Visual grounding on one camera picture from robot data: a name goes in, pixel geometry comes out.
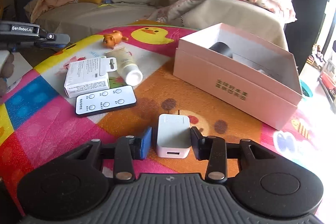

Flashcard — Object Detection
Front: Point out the white usb charger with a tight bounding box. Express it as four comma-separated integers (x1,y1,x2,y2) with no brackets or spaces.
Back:
156,114,191,159

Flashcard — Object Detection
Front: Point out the white remote control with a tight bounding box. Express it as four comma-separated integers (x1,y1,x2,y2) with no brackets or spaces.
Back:
75,85,137,117

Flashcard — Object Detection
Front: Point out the cream lotion tube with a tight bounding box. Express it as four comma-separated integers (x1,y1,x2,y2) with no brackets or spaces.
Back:
105,47,143,86

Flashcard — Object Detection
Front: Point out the white product box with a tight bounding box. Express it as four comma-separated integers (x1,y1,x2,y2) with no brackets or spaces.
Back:
64,56,117,98

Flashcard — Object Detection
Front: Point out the brown bear figurine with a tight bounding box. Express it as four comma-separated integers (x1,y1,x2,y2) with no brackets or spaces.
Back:
103,30,129,50

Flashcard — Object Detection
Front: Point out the person's hand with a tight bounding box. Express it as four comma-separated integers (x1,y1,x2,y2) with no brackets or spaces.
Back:
0,50,14,104

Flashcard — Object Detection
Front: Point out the pink cardboard box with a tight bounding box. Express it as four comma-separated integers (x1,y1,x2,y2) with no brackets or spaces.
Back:
173,23,302,130

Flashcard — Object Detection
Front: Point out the colourful cartoon play mat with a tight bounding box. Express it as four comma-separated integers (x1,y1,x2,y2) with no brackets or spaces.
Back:
1,26,314,199

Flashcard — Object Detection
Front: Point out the teal plastic basin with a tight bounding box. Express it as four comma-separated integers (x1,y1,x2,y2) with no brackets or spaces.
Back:
299,80,313,98

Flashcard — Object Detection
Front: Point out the beige covered sofa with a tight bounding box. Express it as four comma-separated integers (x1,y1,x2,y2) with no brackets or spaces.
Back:
35,0,288,50

